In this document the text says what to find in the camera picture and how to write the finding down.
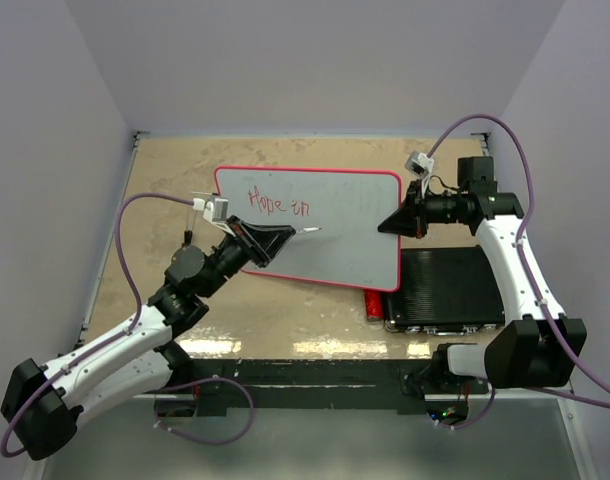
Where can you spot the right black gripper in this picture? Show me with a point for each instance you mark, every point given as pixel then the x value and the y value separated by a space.
pixel 412 219

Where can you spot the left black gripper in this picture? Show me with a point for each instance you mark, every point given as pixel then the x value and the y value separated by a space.
pixel 261 243

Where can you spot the red white marker pen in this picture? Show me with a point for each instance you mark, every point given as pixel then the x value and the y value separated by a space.
pixel 307 230

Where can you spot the pink framed whiteboard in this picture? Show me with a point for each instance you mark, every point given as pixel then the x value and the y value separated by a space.
pixel 348 205

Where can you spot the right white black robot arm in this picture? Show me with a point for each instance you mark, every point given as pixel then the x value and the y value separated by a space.
pixel 539 342

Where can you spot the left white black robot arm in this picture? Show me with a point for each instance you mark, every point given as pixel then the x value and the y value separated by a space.
pixel 45 404

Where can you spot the black ribbed case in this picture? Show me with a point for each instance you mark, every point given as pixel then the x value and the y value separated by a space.
pixel 444 291

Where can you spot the red glitter microphone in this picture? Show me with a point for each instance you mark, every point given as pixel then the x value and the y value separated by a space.
pixel 373 305

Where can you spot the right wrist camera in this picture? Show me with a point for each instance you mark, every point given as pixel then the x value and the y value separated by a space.
pixel 419 164

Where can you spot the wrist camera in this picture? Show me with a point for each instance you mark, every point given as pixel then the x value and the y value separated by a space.
pixel 214 208
pixel 419 164

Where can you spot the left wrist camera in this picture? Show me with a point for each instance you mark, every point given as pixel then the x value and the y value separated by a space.
pixel 214 208

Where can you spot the wire whiteboard stand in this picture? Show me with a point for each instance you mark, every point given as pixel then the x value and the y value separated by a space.
pixel 191 217

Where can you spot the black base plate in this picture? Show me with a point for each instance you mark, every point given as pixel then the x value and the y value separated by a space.
pixel 399 385

